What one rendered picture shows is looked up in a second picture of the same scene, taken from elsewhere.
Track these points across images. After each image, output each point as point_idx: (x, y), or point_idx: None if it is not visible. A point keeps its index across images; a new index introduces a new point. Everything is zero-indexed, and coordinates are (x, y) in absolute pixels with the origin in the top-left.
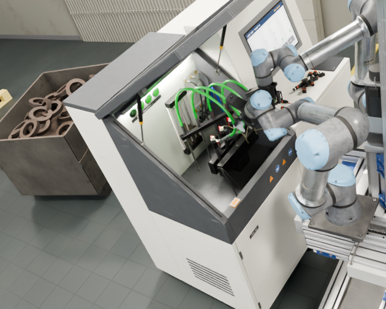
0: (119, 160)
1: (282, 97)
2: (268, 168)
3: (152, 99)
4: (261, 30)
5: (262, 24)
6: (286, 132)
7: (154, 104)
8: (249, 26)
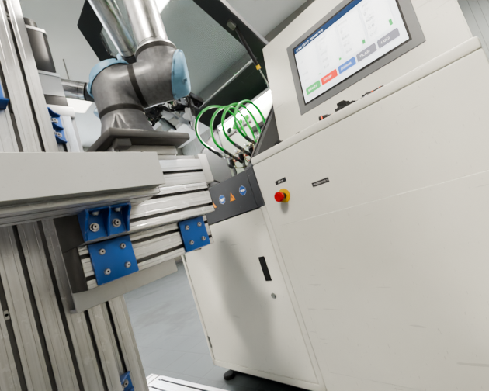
0: None
1: (176, 100)
2: (209, 190)
3: (244, 122)
4: (323, 37)
5: (327, 27)
6: (95, 112)
7: (245, 127)
8: (304, 36)
